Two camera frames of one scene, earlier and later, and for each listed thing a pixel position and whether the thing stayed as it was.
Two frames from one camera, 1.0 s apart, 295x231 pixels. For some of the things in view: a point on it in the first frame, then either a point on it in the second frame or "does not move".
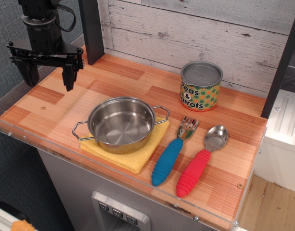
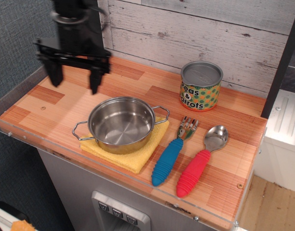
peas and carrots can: [200, 85] does not move
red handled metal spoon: [215, 137] does not move
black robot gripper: [46, 46] -> [78, 44]
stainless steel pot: [121, 125] does not move
